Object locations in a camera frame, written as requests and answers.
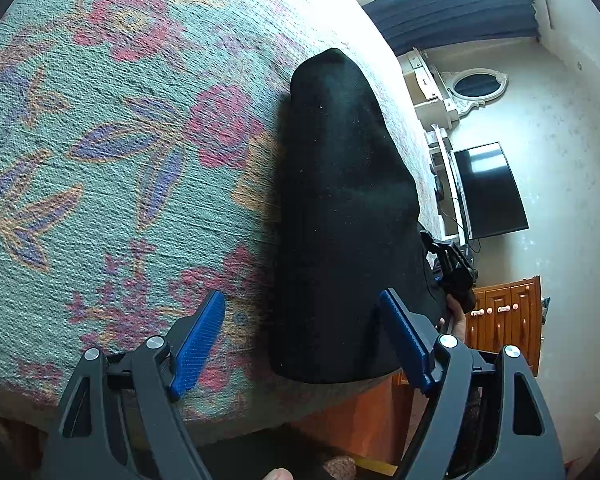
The white television stand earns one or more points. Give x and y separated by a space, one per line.
445 170

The person's right hand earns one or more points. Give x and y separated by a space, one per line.
455 322

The dark blue curtain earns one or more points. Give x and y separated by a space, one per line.
455 10

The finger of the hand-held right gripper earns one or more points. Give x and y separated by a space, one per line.
447 255

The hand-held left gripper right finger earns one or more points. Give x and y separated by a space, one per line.
405 340

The pink speckled slipper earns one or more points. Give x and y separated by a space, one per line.
340 467

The person's foot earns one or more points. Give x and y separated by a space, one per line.
278 475

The wooden bed frame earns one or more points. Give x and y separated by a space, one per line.
360 420

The floral bedspread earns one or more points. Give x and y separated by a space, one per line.
130 185

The black flat television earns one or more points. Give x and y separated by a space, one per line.
490 190

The white dressing table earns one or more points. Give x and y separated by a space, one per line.
427 90

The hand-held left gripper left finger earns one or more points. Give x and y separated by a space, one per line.
200 345

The brown wooden cabinet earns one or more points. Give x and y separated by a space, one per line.
505 320

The black studded pants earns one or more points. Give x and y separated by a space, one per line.
340 210

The white oval vanity mirror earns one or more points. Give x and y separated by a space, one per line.
475 86

